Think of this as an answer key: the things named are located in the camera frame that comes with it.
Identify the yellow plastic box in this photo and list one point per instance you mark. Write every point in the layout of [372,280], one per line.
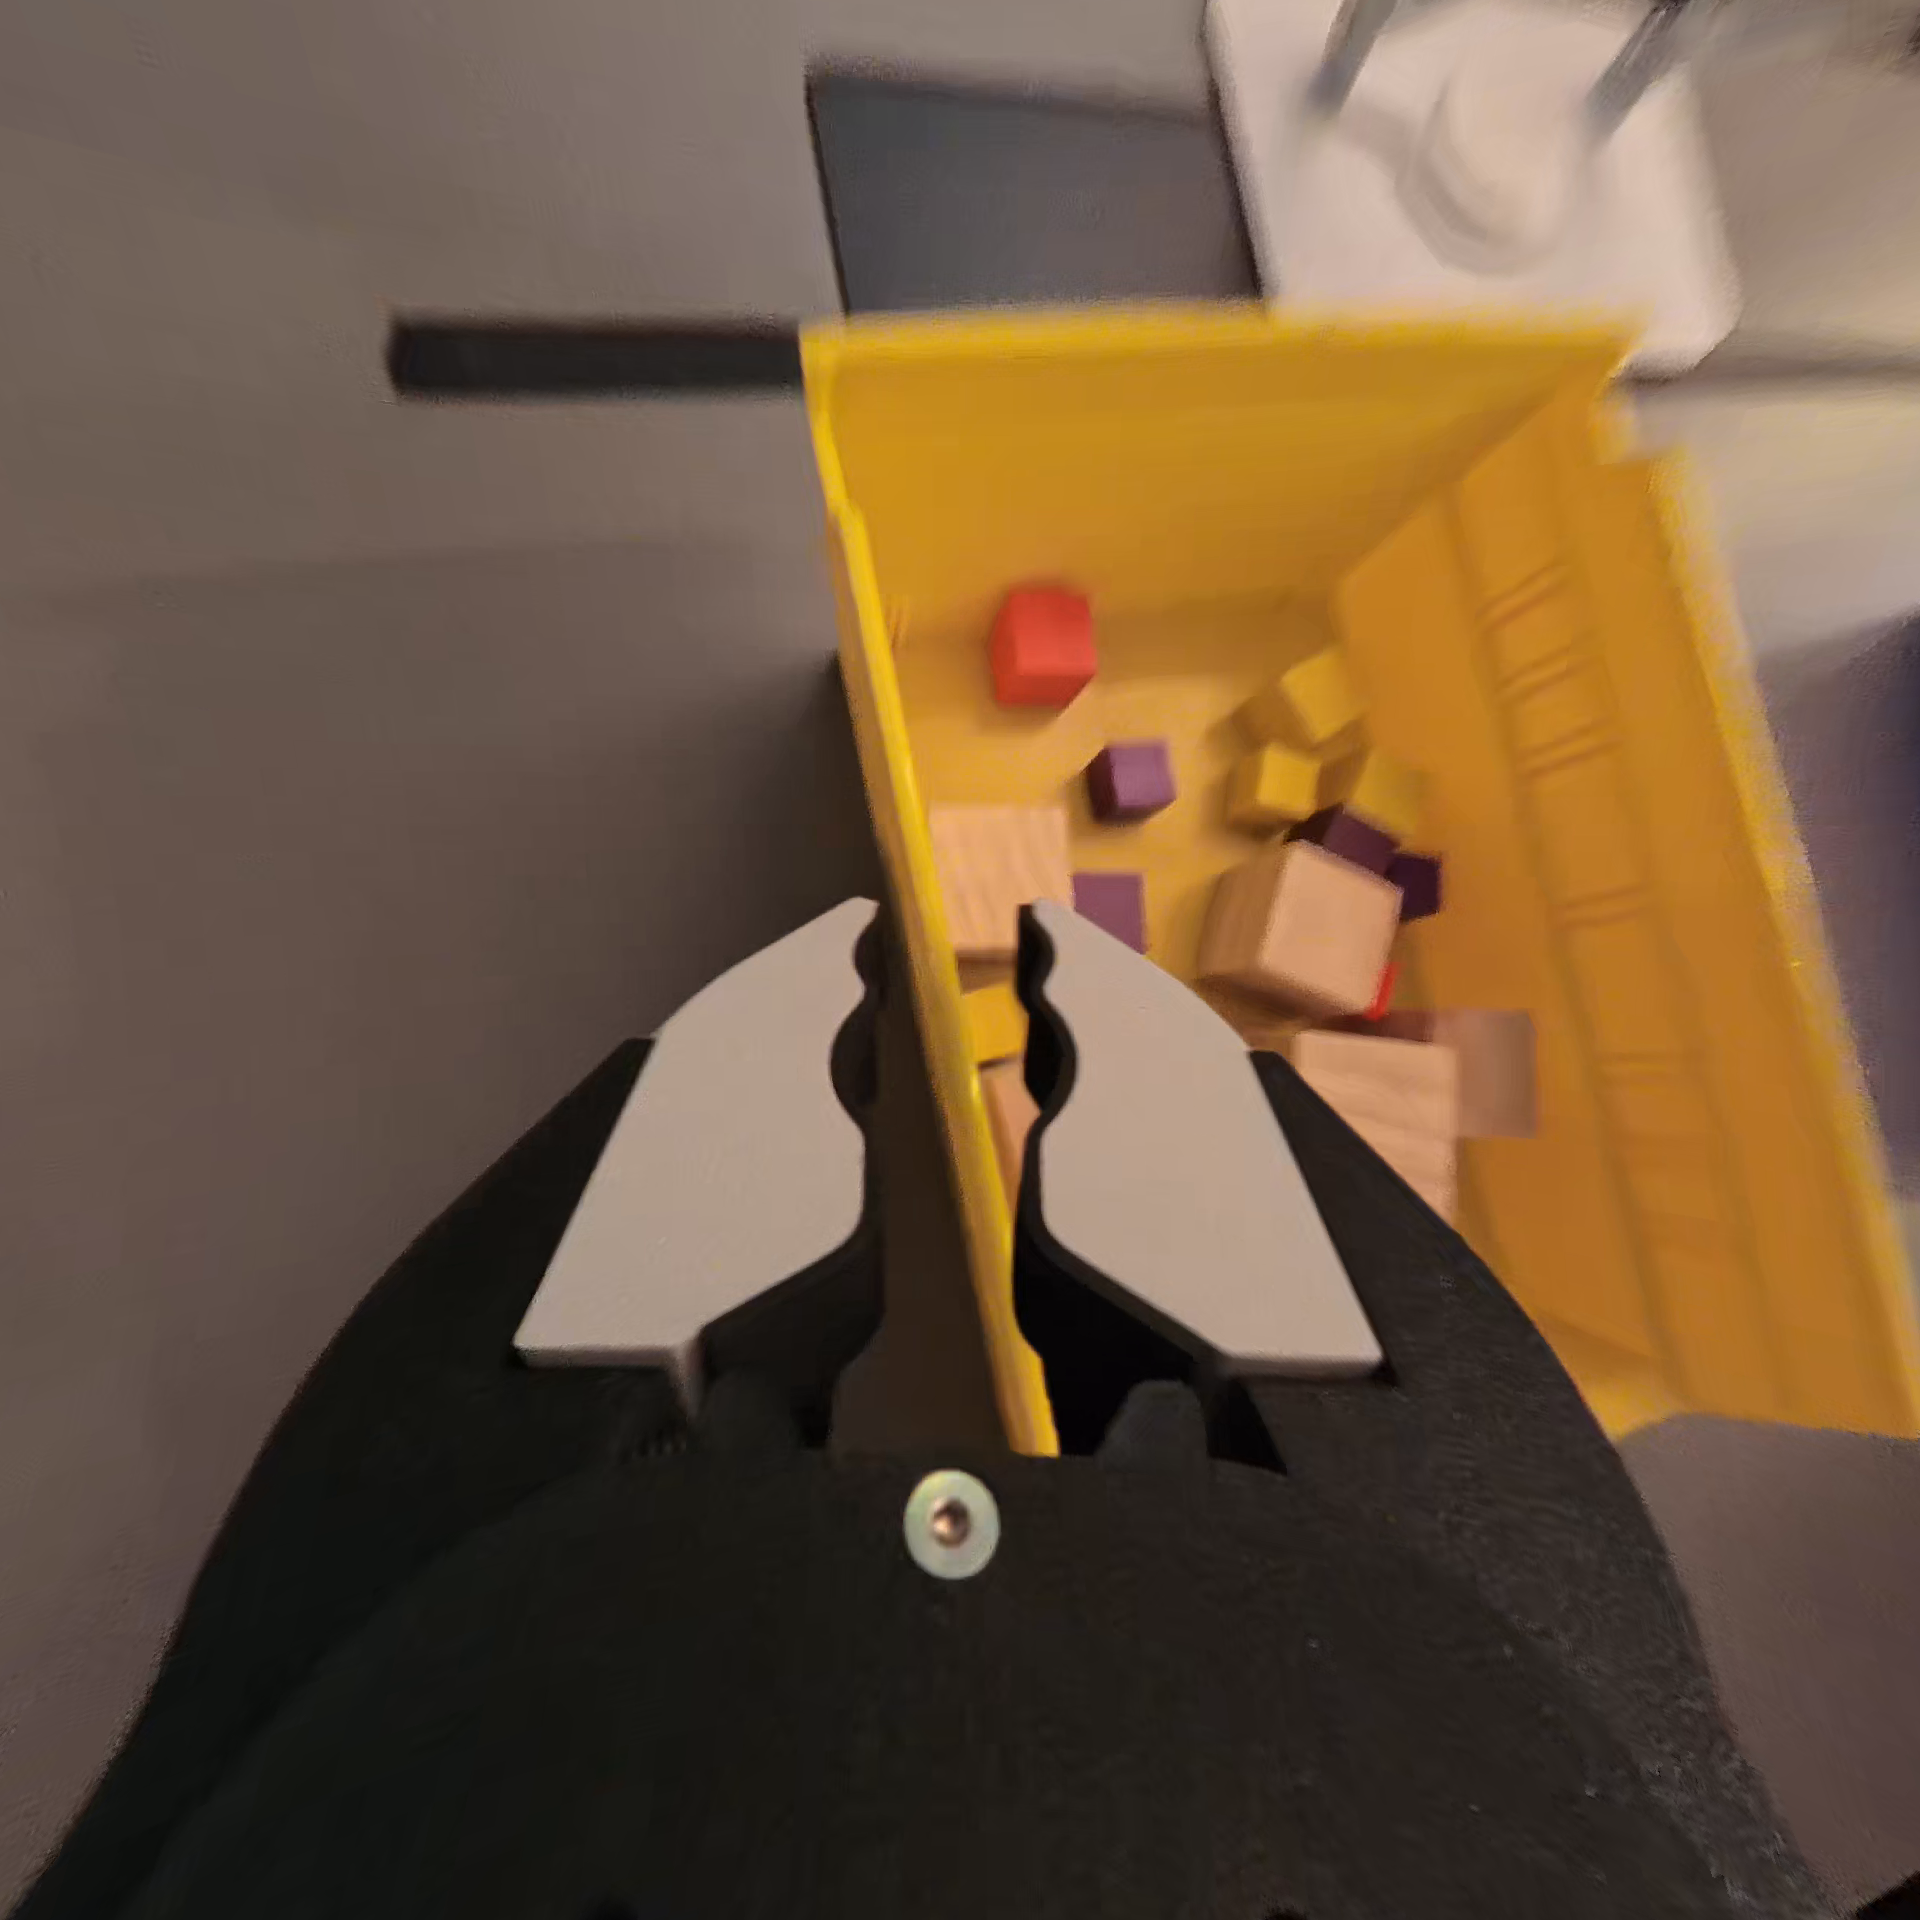
[1201,452]

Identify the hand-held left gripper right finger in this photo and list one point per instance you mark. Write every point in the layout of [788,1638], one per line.
[1201,1202]

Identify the white stand base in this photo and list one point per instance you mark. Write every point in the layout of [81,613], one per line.
[1349,224]

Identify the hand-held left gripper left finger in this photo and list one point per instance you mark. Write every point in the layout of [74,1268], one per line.
[704,1184]

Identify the pile of wooden cubes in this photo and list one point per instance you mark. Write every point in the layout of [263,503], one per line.
[1305,916]

